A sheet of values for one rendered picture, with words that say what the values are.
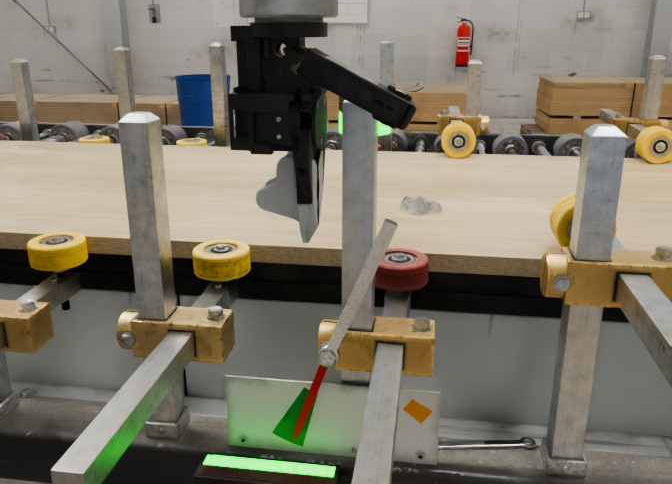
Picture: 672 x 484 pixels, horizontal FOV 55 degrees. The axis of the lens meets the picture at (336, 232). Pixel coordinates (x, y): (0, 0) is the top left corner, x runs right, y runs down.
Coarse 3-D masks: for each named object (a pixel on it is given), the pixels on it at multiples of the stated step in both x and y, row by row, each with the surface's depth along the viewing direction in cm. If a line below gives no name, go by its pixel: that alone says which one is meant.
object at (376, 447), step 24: (384, 312) 81; (408, 312) 87; (384, 360) 70; (384, 384) 65; (384, 408) 61; (384, 432) 58; (360, 456) 54; (384, 456) 54; (360, 480) 52; (384, 480) 52
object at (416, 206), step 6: (408, 198) 114; (420, 198) 111; (402, 204) 112; (408, 204) 112; (414, 204) 110; (420, 204) 109; (426, 204) 112; (432, 204) 111; (438, 204) 110; (408, 210) 110; (414, 210) 109; (420, 210) 108; (426, 210) 109; (432, 210) 110; (438, 210) 109
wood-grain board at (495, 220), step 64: (0, 192) 123; (64, 192) 123; (192, 192) 123; (384, 192) 123; (448, 192) 123; (512, 192) 123; (640, 192) 123; (192, 256) 96; (256, 256) 95; (320, 256) 93; (448, 256) 90; (512, 256) 89
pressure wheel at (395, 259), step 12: (396, 252) 89; (408, 252) 89; (420, 252) 89; (384, 264) 84; (396, 264) 84; (408, 264) 84; (420, 264) 85; (384, 276) 84; (396, 276) 84; (408, 276) 84; (420, 276) 85; (384, 288) 85; (396, 288) 84; (408, 288) 84
